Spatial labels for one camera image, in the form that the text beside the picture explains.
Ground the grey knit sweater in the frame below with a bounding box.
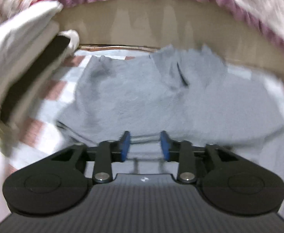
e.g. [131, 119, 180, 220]
[56, 44, 284, 175]

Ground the white quilt with red print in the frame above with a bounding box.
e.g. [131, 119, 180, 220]
[0, 0, 284, 61]

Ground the stack of folded white clothes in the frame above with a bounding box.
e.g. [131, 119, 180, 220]
[0, 29, 80, 156]

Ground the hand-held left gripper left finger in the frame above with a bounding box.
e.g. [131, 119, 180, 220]
[51, 130, 131, 183]

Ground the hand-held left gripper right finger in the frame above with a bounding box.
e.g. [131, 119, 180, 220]
[159, 130, 240, 183]

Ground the cream folded garment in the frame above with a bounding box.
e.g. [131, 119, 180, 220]
[1, 21, 61, 107]

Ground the beige bed base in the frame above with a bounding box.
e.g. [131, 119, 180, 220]
[55, 0, 284, 83]

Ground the checked pink and grey rug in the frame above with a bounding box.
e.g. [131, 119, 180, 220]
[0, 49, 284, 226]

